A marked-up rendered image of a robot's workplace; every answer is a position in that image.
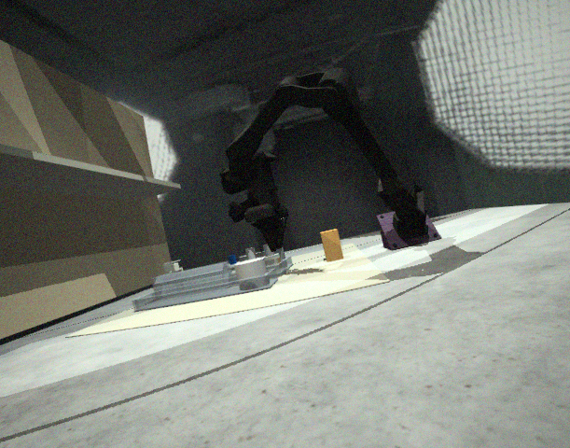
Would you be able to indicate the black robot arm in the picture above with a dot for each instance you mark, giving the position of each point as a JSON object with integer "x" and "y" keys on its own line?
{"x": 334, "y": 91}

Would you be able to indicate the orange rectangular block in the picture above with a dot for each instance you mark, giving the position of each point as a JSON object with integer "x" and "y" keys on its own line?
{"x": 332, "y": 245}

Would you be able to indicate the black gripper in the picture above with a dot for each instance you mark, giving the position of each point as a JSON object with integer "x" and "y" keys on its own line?
{"x": 267, "y": 212}

